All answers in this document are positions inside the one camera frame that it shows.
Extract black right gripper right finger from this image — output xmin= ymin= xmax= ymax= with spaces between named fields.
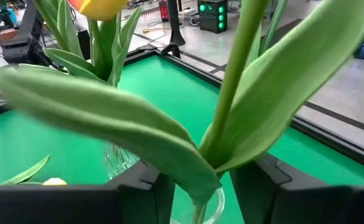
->
xmin=230 ymin=152 xmax=364 ymax=224

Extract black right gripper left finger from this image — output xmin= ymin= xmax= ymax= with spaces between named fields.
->
xmin=0 ymin=160 xmax=176 ymax=224

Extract small glass bottle vase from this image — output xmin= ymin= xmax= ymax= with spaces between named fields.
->
xmin=103 ymin=144 xmax=141 ymax=180

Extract tall clear glass carafe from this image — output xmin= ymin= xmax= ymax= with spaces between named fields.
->
xmin=169 ymin=186 xmax=226 ymax=224

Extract green table mat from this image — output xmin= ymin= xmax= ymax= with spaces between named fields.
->
xmin=0 ymin=54 xmax=364 ymax=224

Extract black table clamp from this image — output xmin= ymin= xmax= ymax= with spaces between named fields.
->
xmin=159 ymin=43 xmax=182 ymax=59

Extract black box green lights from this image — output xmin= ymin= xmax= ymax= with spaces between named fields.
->
xmin=197 ymin=0 xmax=229 ymax=34

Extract red device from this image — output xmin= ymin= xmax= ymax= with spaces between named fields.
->
xmin=159 ymin=0 xmax=170 ymax=22

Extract black metal rig frame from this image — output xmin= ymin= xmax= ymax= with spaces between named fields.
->
xmin=0 ymin=43 xmax=364 ymax=174

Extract black floor stand post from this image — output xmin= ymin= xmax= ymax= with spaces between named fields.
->
xmin=166 ymin=0 xmax=186 ymax=47

